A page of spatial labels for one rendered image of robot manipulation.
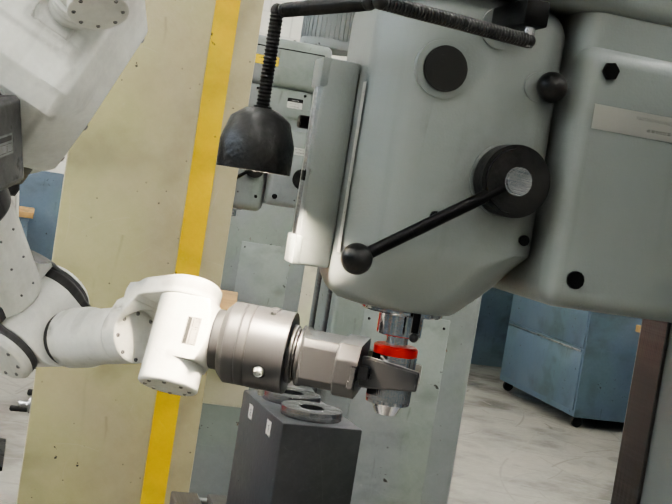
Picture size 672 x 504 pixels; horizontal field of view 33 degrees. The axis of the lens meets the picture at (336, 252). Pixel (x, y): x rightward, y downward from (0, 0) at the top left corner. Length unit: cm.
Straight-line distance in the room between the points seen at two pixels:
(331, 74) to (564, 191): 26
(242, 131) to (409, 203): 17
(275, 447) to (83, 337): 40
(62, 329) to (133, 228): 152
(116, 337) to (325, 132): 34
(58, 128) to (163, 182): 155
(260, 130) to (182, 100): 181
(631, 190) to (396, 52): 27
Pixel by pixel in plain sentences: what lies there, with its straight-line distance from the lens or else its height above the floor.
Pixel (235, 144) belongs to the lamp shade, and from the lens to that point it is 108.
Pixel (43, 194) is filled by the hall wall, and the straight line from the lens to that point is 1014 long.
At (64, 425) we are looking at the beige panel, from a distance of 294.
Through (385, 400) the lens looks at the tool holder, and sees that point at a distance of 120.
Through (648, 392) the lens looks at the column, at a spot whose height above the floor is 124.
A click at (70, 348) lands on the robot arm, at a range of 136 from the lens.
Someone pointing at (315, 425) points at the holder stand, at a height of 109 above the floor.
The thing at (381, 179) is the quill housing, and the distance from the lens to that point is 110.
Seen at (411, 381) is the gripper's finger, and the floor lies 124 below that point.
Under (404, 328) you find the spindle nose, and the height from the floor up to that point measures 129.
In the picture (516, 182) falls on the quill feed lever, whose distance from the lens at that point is 110.
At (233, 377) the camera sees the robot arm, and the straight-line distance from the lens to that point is 121.
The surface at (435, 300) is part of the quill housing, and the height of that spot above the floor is 133.
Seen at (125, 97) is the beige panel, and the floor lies 156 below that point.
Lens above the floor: 142
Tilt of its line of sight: 3 degrees down
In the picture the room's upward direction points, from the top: 9 degrees clockwise
